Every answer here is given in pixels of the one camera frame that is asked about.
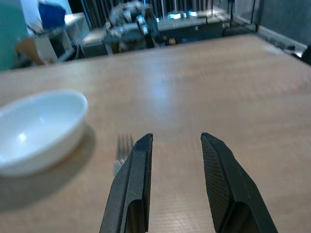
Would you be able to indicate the silver metal fork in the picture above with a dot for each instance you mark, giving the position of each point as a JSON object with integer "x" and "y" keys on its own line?
{"x": 120, "y": 161}

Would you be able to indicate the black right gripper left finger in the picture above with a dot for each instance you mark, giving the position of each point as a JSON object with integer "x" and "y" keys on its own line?
{"x": 131, "y": 189}

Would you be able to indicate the white ceramic bowl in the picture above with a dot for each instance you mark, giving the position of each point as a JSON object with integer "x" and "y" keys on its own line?
{"x": 41, "y": 131}

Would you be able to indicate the blue plastic bag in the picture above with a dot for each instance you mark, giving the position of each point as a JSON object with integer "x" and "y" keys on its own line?
{"x": 52, "y": 12}

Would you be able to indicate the open brown cardboard carton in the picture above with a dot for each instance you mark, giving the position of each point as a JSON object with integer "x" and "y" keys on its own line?
{"x": 31, "y": 49}

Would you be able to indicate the dark low bench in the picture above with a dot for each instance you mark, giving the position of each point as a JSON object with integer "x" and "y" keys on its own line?
{"x": 194, "y": 26}

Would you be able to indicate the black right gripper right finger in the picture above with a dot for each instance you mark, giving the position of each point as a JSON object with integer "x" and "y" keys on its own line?
{"x": 233, "y": 194}

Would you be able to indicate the white shelf unit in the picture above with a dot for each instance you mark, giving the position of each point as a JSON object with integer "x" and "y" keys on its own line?
{"x": 73, "y": 24}

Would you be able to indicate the grey cluttered machine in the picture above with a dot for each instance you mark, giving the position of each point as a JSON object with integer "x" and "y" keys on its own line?
{"x": 126, "y": 29}

